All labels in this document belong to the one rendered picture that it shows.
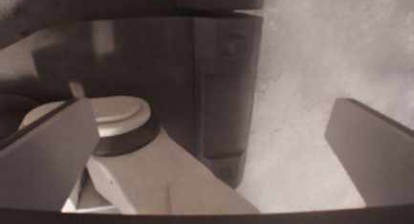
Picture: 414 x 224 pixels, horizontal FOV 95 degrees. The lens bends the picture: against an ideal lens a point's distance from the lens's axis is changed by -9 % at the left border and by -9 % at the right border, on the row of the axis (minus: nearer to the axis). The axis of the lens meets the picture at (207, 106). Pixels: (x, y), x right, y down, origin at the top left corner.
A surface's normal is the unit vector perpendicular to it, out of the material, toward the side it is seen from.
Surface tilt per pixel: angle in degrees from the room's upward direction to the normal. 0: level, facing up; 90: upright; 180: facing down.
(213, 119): 0
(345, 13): 0
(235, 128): 0
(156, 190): 90
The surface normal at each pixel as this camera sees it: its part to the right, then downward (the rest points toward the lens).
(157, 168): 0.00, -0.88
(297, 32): 0.22, 0.47
